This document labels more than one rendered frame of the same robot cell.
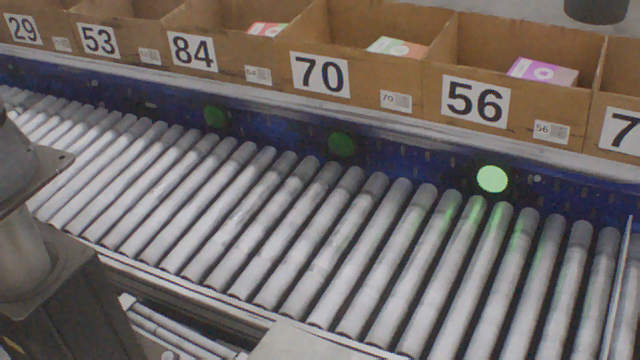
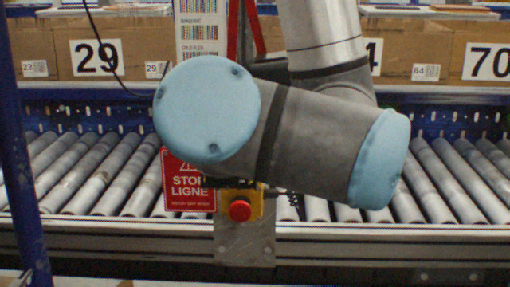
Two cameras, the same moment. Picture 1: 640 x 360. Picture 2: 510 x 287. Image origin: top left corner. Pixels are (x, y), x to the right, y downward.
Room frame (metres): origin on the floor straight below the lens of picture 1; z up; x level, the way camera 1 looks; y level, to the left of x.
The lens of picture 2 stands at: (0.51, 1.24, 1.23)
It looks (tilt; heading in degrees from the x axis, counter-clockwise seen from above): 21 degrees down; 332
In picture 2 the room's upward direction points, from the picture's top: straight up
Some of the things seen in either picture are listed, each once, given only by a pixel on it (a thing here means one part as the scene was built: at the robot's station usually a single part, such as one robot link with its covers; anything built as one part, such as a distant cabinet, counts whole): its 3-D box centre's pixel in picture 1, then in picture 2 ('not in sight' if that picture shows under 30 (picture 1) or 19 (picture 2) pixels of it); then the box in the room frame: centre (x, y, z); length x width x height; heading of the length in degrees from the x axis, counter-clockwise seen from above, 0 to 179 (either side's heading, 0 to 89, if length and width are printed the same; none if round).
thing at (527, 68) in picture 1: (541, 85); not in sight; (1.31, -0.55, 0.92); 0.16 x 0.11 x 0.07; 53
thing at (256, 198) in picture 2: not in sight; (263, 197); (1.18, 0.88, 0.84); 0.15 x 0.09 x 0.07; 60
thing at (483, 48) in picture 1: (515, 76); not in sight; (1.29, -0.48, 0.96); 0.39 x 0.29 x 0.17; 60
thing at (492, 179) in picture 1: (492, 179); not in sight; (1.10, -0.37, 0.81); 0.07 x 0.01 x 0.07; 60
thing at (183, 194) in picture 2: not in sight; (205, 181); (1.26, 0.95, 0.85); 0.16 x 0.01 x 0.13; 60
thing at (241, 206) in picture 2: not in sight; (241, 208); (1.16, 0.93, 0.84); 0.04 x 0.04 x 0.04; 60
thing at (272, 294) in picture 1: (313, 235); not in sight; (1.08, 0.05, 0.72); 0.52 x 0.05 x 0.05; 150
